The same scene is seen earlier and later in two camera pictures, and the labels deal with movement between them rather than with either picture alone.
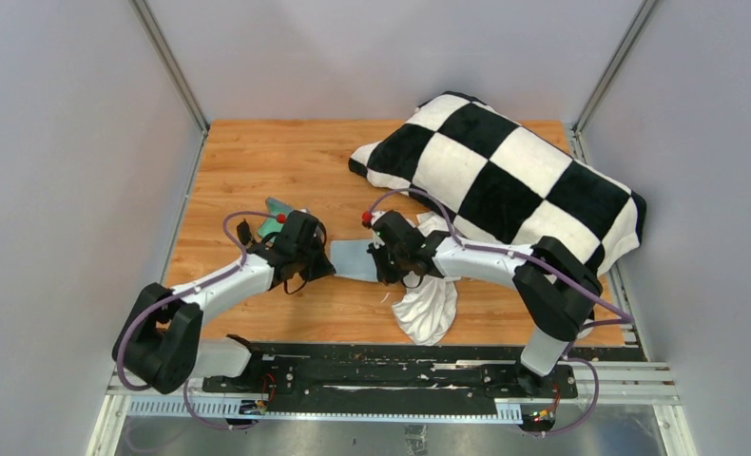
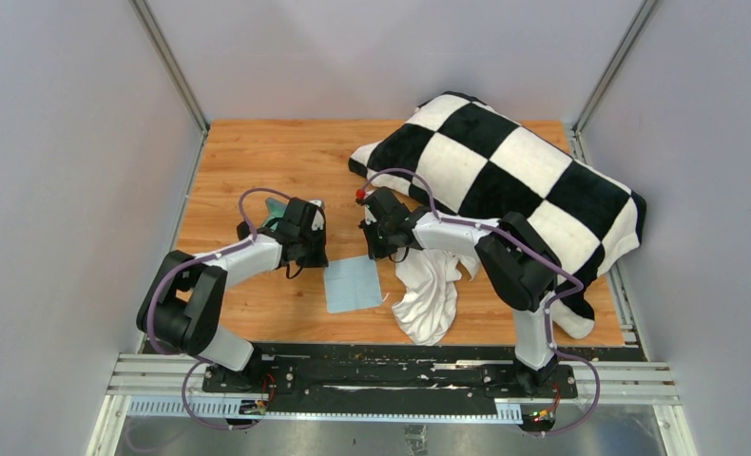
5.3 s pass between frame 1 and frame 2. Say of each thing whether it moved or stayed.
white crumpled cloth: stayed
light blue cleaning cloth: moved
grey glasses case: stayed
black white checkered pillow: stayed
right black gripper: moved
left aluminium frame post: stayed
